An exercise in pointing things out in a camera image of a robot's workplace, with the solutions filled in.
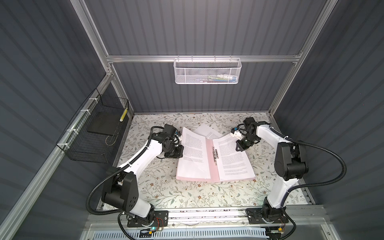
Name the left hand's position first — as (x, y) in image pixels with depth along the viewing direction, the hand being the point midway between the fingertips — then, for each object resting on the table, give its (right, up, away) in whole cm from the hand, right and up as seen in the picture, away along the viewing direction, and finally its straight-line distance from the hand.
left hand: (181, 155), depth 85 cm
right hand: (+36, +2, +9) cm, 38 cm away
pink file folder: (+19, -9, +6) cm, 22 cm away
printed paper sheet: (+7, -4, +4) cm, 9 cm away
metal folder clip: (+21, -2, +11) cm, 24 cm away
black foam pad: (-39, +18, -7) cm, 44 cm away
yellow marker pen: (-32, +23, -3) cm, 39 cm away
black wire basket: (-44, +11, -13) cm, 47 cm away
